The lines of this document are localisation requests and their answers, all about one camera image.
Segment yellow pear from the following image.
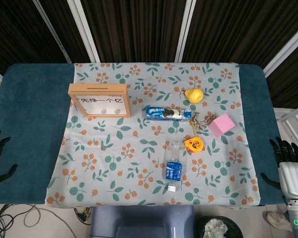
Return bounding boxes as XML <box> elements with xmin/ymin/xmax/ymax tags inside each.
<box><xmin>184</xmin><ymin>87</ymin><xmax>204</xmax><ymax>104</ymax></box>

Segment white metal frame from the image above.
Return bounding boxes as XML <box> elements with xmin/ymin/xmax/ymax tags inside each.
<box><xmin>273</xmin><ymin>104</ymin><xmax>298</xmax><ymax>124</ymax></box>

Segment floral printed tablecloth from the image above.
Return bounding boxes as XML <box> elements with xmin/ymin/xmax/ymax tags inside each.
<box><xmin>44</xmin><ymin>61</ymin><xmax>261</xmax><ymax>206</ymax></box>

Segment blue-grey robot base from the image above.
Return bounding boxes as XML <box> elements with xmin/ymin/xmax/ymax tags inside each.
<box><xmin>90</xmin><ymin>205</ymin><xmax>196</xmax><ymax>238</ymax></box>

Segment teal fabric table cover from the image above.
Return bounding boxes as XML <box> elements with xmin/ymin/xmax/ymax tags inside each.
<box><xmin>0</xmin><ymin>63</ymin><xmax>291</xmax><ymax>205</ymax></box>

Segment yellow tape measure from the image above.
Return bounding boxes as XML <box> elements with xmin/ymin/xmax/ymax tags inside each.
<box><xmin>183</xmin><ymin>137</ymin><xmax>202</xmax><ymax>152</ymax></box>

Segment black yellow cable bundle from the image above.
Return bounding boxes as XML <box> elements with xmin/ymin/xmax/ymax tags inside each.
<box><xmin>74</xmin><ymin>206</ymin><xmax>93</xmax><ymax>223</ymax></box>

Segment clear bottle with blue label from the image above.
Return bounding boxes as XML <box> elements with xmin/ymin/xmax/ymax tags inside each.
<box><xmin>163</xmin><ymin>140</ymin><xmax>186</xmax><ymax>193</ymax></box>

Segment tangled floor cables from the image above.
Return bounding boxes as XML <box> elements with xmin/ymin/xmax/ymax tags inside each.
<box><xmin>0</xmin><ymin>203</ymin><xmax>76</xmax><ymax>238</ymax></box>

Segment white partition post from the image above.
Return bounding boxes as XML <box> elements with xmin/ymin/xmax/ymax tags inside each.
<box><xmin>263</xmin><ymin>19</ymin><xmax>298</xmax><ymax>77</ymax></box>
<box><xmin>33</xmin><ymin>0</ymin><xmax>73</xmax><ymax>64</ymax></box>
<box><xmin>67</xmin><ymin>0</ymin><xmax>101</xmax><ymax>62</ymax></box>
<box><xmin>175</xmin><ymin>0</ymin><xmax>197</xmax><ymax>62</ymax></box>

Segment black bin with white bag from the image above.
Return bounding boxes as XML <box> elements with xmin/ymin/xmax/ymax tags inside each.
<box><xmin>196</xmin><ymin>215</ymin><xmax>241</xmax><ymax>238</ymax></box>

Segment wooden framed box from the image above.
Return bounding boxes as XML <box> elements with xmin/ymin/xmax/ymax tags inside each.
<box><xmin>68</xmin><ymin>83</ymin><xmax>132</xmax><ymax>121</ymax></box>

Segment white sneaker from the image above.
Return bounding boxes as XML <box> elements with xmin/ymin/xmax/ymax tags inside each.
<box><xmin>266</xmin><ymin>211</ymin><xmax>293</xmax><ymax>233</ymax></box>

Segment blue cookie package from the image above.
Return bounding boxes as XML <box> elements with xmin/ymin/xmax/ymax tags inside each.
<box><xmin>142</xmin><ymin>106</ymin><xmax>193</xmax><ymax>121</ymax></box>

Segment robot right five-finger hand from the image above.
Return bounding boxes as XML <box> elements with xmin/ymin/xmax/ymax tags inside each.
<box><xmin>260</xmin><ymin>136</ymin><xmax>298</xmax><ymax>199</ymax></box>

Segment pink foam cube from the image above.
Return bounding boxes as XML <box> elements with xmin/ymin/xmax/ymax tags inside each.
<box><xmin>208</xmin><ymin>114</ymin><xmax>235</xmax><ymax>137</ymax></box>

